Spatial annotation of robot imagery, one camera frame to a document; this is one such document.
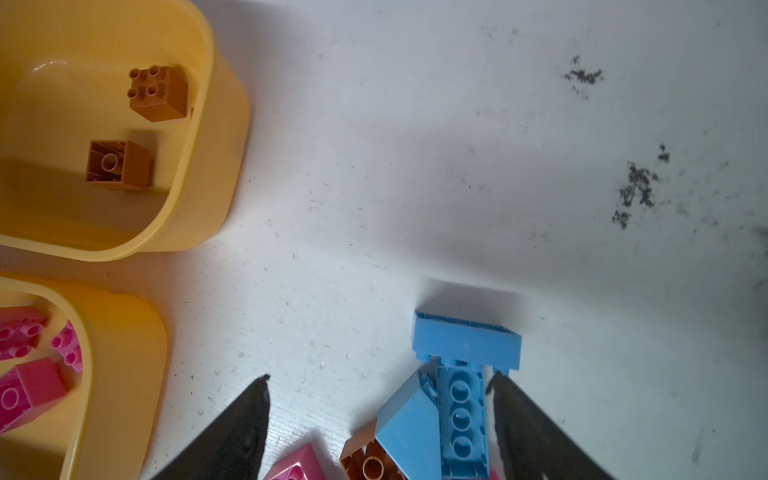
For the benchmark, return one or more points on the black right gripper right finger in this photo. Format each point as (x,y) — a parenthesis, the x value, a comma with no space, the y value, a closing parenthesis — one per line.
(532,445)

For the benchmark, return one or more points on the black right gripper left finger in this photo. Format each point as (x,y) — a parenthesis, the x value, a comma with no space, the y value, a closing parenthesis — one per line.
(232,446)

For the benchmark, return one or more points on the blue sloped lego brick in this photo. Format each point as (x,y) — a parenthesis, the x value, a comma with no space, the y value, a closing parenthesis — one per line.
(408,426)

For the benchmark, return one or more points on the brown lego brick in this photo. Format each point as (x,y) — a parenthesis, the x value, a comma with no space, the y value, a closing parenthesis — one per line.
(158,93)
(363,457)
(119,165)

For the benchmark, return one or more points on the pink lego brick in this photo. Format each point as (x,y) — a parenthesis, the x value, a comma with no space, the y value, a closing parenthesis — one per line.
(28,390)
(66,344)
(21,328)
(301,464)

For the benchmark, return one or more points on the long blue lego brick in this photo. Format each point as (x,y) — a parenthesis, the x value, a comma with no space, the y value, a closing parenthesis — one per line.
(462,422)

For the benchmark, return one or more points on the near yellow plastic bin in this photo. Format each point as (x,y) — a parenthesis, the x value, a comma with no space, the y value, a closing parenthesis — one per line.
(101,429)

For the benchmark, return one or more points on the yellow plastic bin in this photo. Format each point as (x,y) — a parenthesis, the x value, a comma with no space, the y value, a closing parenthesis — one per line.
(101,429)
(64,84)

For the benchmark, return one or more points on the blue lego brick middle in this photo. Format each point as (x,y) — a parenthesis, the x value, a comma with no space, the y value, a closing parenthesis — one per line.
(458,342)

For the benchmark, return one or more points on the far yellow plastic bin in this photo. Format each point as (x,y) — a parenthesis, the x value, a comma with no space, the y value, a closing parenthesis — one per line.
(64,84)

